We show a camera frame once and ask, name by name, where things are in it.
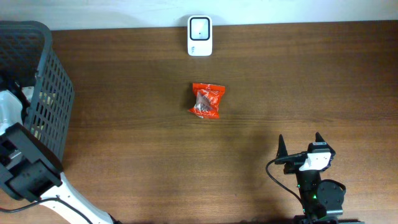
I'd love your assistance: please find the white barcode scanner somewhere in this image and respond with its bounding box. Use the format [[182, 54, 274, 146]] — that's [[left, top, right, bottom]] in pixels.
[[187, 15, 213, 57]]

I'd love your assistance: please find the red snack packet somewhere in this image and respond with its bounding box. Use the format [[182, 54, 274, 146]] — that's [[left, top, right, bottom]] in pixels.
[[189, 83, 226, 119]]

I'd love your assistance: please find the large yellow snack bag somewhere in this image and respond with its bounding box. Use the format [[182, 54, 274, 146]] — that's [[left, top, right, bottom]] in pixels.
[[30, 91, 57, 140]]

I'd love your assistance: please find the right black cable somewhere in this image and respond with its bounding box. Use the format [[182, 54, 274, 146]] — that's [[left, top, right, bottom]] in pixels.
[[265, 151, 308, 215]]

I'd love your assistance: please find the black cable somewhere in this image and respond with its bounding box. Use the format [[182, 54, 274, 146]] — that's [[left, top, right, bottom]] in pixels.
[[0, 195, 94, 224], [265, 151, 308, 215]]

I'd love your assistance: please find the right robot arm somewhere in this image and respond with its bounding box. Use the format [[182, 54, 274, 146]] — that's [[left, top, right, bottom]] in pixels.
[[275, 133, 346, 223]]

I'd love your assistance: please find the left black cable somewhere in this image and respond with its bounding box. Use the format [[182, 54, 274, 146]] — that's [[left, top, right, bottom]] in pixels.
[[0, 195, 94, 224]]

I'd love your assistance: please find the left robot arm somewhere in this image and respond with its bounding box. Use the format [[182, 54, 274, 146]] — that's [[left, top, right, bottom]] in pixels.
[[1, 90, 117, 224]]

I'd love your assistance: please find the grey plastic mesh basket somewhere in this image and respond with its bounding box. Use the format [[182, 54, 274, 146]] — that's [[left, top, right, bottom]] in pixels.
[[1, 21, 75, 159]]

